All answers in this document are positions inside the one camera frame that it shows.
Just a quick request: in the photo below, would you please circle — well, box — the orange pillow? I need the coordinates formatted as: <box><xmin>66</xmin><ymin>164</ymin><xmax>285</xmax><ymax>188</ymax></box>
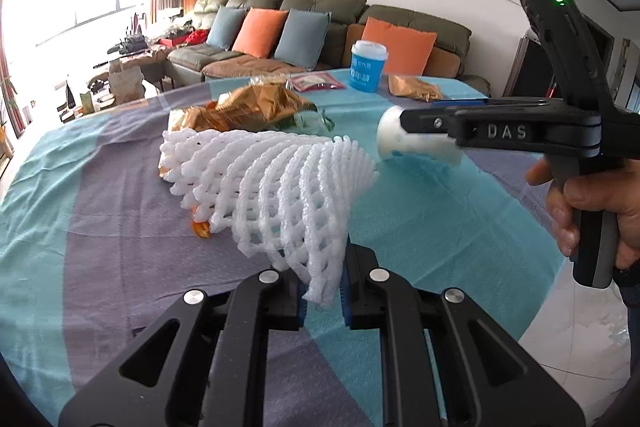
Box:
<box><xmin>360</xmin><ymin>16</ymin><xmax>438</xmax><ymax>76</ymax></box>
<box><xmin>232</xmin><ymin>7</ymin><xmax>290</xmax><ymax>58</ymax></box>

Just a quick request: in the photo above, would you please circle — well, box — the gold snack wrapper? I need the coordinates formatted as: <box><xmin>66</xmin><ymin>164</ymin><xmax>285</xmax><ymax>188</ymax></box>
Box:
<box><xmin>387</xmin><ymin>74</ymin><xmax>444</xmax><ymax>102</ymax></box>

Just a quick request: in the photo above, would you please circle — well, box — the clear bread wrapper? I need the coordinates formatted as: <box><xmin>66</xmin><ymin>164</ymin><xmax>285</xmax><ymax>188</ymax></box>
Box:
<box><xmin>249</xmin><ymin>74</ymin><xmax>294</xmax><ymax>93</ymax></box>

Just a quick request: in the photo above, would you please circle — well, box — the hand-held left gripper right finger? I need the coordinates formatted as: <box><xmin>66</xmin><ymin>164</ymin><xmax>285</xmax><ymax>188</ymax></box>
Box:
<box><xmin>340</xmin><ymin>243</ymin><xmax>586</xmax><ymax>427</ymax></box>

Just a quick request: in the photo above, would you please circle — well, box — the blue printed tablecloth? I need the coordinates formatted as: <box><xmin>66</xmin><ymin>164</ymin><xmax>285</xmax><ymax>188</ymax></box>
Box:
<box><xmin>0</xmin><ymin>68</ymin><xmax>572</xmax><ymax>427</ymax></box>

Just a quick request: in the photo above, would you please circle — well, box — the dotted white paper cup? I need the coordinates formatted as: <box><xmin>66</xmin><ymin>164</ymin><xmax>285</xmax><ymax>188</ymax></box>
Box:
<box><xmin>376</xmin><ymin>105</ymin><xmax>464</xmax><ymax>168</ymax></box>

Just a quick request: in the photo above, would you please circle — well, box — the blue pillow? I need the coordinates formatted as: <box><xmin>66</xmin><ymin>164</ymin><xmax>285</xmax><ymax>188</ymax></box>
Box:
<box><xmin>205</xmin><ymin>5</ymin><xmax>247</xmax><ymax>52</ymax></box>
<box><xmin>273</xmin><ymin>9</ymin><xmax>332</xmax><ymax>70</ymax></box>

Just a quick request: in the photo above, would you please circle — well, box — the red white packet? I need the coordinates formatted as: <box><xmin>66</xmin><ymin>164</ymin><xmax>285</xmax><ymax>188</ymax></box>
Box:
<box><xmin>289</xmin><ymin>73</ymin><xmax>347</xmax><ymax>94</ymax></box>

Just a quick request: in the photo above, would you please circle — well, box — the white foam net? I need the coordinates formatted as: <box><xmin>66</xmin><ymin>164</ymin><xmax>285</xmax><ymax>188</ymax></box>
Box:
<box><xmin>159</xmin><ymin>128</ymin><xmax>380</xmax><ymax>312</ymax></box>

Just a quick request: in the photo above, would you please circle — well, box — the golden snack bag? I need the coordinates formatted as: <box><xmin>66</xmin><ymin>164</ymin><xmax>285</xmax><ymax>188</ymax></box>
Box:
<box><xmin>210</xmin><ymin>83</ymin><xmax>320</xmax><ymax>132</ymax></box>

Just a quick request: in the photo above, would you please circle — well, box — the brown paper bag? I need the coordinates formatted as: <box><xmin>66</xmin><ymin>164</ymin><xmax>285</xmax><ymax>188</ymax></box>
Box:
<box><xmin>108</xmin><ymin>68</ymin><xmax>146</xmax><ymax>106</ymax></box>

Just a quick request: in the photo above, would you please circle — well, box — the pile of clothes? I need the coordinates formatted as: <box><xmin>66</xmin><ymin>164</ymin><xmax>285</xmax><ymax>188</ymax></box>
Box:
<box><xmin>106</xmin><ymin>13</ymin><xmax>211</xmax><ymax>54</ymax></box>

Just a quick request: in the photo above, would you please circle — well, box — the green sofa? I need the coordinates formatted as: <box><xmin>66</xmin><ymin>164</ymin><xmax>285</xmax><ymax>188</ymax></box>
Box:
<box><xmin>167</xmin><ymin>0</ymin><xmax>492</xmax><ymax>96</ymax></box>

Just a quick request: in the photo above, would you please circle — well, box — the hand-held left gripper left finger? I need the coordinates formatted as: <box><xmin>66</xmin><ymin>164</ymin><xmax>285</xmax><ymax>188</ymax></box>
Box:
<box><xmin>59</xmin><ymin>269</ymin><xmax>306</xmax><ymax>427</ymax></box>

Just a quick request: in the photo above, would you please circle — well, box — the blue cup white lid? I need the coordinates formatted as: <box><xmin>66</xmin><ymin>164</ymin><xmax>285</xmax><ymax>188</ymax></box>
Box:
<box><xmin>349</xmin><ymin>40</ymin><xmax>390</xmax><ymax>94</ymax></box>

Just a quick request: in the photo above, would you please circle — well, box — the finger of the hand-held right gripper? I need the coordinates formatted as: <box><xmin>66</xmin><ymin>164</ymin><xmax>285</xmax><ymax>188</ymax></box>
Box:
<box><xmin>398</xmin><ymin>106</ymin><xmax>464</xmax><ymax>144</ymax></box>
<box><xmin>431</xmin><ymin>98</ymin><xmax>552</xmax><ymax>111</ymax></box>

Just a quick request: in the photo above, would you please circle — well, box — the person's right hand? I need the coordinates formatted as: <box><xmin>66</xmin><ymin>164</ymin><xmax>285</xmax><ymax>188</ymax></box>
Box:
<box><xmin>526</xmin><ymin>156</ymin><xmax>640</xmax><ymax>271</ymax></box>

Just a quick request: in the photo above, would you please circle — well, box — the orange snack bag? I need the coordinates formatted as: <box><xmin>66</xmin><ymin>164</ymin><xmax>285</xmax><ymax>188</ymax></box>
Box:
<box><xmin>168</xmin><ymin>104</ymin><xmax>237</xmax><ymax>134</ymax></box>

